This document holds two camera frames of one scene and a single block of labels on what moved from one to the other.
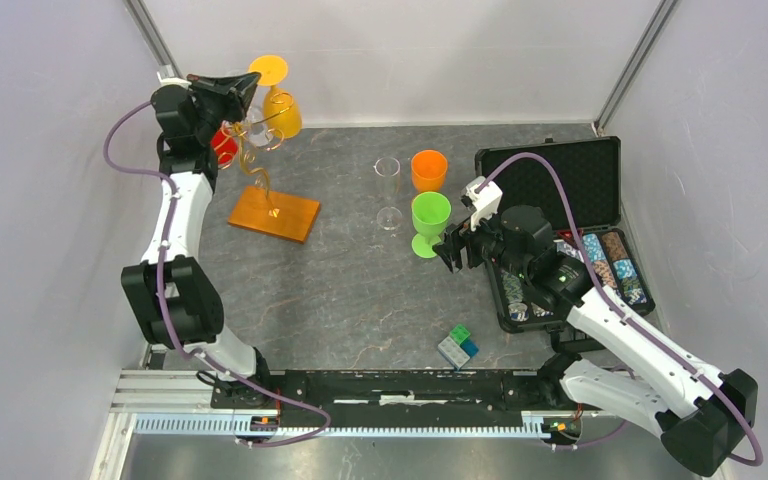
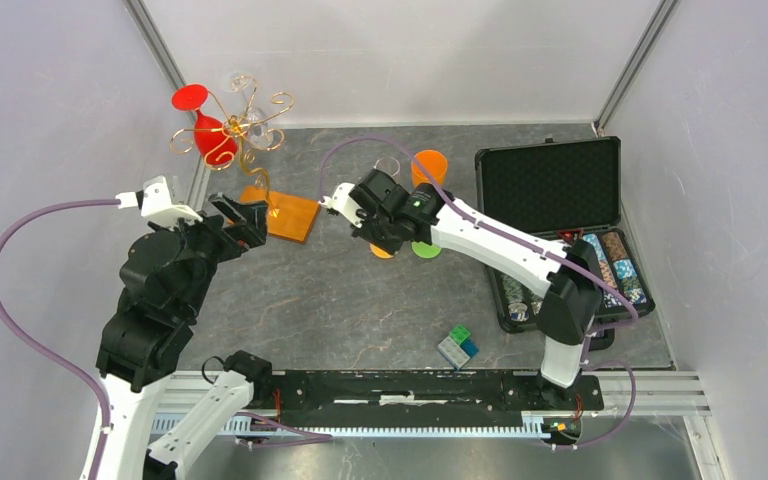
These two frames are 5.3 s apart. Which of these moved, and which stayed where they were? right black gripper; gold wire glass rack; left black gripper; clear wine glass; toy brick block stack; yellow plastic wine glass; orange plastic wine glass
Moved: left black gripper; right black gripper; yellow plastic wine glass
Stayed: toy brick block stack; orange plastic wine glass; clear wine glass; gold wire glass rack
